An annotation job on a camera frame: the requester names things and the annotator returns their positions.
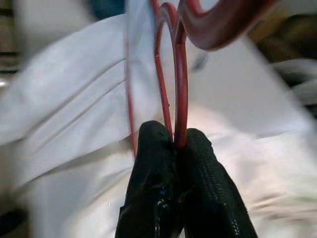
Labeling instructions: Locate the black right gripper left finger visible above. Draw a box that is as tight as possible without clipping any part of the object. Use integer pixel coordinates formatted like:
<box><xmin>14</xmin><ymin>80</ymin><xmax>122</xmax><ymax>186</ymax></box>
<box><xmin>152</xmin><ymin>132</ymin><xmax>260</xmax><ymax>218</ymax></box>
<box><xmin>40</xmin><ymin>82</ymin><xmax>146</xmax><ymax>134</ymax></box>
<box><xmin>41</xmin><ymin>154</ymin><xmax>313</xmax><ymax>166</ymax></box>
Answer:
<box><xmin>118</xmin><ymin>120</ymin><xmax>183</xmax><ymax>238</ymax></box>

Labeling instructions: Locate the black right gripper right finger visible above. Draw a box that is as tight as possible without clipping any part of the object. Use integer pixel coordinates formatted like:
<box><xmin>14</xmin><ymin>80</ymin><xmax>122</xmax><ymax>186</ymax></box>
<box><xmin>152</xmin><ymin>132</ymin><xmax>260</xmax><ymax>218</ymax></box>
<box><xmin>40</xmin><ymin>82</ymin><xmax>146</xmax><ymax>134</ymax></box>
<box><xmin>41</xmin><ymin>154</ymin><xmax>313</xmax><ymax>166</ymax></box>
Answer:
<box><xmin>176</xmin><ymin>128</ymin><xmax>260</xmax><ymax>238</ymax></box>

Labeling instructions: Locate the red plastic clothes hanger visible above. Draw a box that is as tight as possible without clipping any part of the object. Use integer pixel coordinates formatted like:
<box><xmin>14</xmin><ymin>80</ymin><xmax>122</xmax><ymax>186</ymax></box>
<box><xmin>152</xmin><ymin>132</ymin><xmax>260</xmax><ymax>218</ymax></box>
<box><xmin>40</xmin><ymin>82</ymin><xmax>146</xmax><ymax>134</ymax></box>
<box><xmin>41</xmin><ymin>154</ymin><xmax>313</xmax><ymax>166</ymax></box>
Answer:
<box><xmin>148</xmin><ymin>0</ymin><xmax>273</xmax><ymax>151</ymax></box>

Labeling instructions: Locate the white shirt with red trim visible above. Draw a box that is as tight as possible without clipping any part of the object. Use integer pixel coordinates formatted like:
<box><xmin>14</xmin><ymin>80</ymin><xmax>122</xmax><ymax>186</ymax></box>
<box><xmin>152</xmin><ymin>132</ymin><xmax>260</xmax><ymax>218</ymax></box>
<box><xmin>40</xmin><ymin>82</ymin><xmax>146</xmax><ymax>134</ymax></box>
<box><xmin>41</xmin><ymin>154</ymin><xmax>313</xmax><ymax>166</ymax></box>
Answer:
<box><xmin>0</xmin><ymin>12</ymin><xmax>317</xmax><ymax>238</ymax></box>

